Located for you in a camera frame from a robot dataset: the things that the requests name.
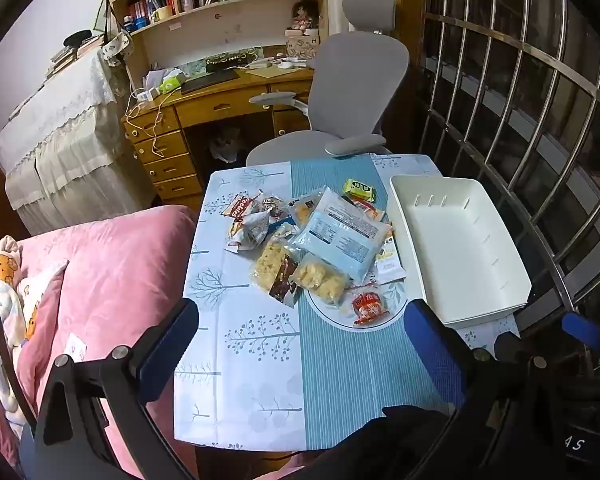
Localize tree print tablecloth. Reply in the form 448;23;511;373
172;154;521;453

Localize white plastic tray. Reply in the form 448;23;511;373
389;175;532;326

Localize green yellow snack packet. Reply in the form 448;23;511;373
343;178;377;201

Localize wooden desk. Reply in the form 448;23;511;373
121;66;317;207

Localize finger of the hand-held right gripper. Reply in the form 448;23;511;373
561;311;600;357

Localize small red snack packet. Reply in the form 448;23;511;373
351;290;387;328

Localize wooden bookshelf hutch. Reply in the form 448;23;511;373
104;0;329;68

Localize bag under desk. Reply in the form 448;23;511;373
207;127;243;163

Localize large light blue packet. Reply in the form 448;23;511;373
290;187;388;283

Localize patterned fabric bag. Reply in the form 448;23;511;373
101;30;136;67

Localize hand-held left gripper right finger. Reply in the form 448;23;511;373
403;299;567;480

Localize grey office chair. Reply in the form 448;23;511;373
245;0;411;167

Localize yellow crisp packet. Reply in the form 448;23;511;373
250;240;298;293

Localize printed cardboard box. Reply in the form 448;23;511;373
285;34;322;58

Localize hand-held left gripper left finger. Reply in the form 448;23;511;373
32;298;201;480

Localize silver snack packet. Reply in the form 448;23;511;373
224;210;273;253

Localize pink blanket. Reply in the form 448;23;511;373
0;204;201;480

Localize bear print pillow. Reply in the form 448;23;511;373
17;260;71;351

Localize white cable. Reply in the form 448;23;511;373
125;85;173;161

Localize metal window grille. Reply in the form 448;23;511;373
420;0;600;411

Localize red cookie packet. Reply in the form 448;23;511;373
221;194;258;221

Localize orange red strip packet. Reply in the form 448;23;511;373
352;196;386;222

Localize clear bread packet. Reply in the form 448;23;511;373
287;187;328;228

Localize white paper bag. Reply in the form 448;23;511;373
142;66;181;88

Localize clear bag yellow cakes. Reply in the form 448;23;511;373
292;255;353;308

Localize dark lettered sign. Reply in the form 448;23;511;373
205;47;263;73

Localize orange white snack packet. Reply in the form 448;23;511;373
375;235;407;283

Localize stack of books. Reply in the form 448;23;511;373
45;42;106;78

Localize dark red-brown snack packet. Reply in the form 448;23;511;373
269;257;303;307

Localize bear print blanket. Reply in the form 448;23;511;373
0;237;36;436

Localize doll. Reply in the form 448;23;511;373
291;0;322;36

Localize lace covered piano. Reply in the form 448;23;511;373
0;50;158;236

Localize black keyboard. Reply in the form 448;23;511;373
180;69;241;95

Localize row of red books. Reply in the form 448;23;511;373
127;0;176;20

